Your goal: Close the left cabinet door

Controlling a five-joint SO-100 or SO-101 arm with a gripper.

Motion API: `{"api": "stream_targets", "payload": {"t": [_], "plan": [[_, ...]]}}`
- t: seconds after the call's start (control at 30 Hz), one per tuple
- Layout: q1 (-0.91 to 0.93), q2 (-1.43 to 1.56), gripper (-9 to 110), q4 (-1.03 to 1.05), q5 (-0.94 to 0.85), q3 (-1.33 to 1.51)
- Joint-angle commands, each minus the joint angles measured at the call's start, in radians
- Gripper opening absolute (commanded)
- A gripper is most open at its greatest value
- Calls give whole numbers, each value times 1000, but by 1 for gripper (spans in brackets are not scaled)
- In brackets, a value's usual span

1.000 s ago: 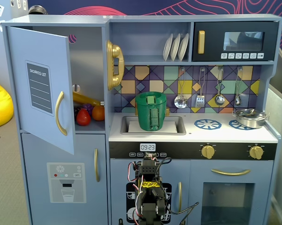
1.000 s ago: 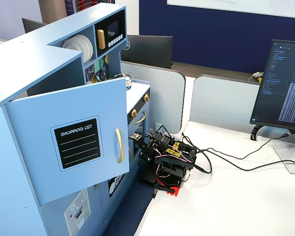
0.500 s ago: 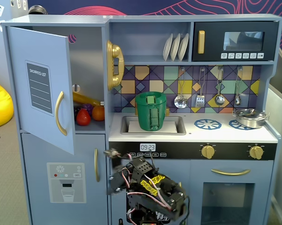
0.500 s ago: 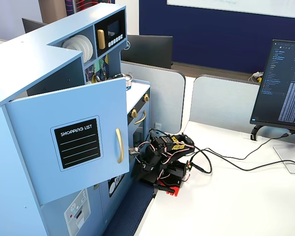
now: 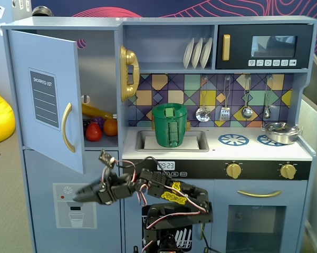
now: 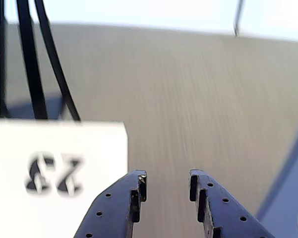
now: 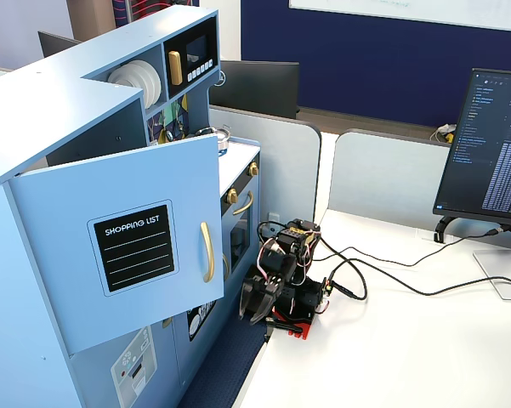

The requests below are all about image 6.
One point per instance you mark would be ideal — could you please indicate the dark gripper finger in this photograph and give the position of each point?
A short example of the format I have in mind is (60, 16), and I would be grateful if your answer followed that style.
(114, 205)
(220, 208)

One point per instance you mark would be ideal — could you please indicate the white box with black digits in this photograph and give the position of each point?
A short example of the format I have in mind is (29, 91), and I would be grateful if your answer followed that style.
(57, 178)

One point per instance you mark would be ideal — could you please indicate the thin metal rod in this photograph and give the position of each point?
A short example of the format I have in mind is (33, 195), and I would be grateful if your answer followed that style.
(239, 17)

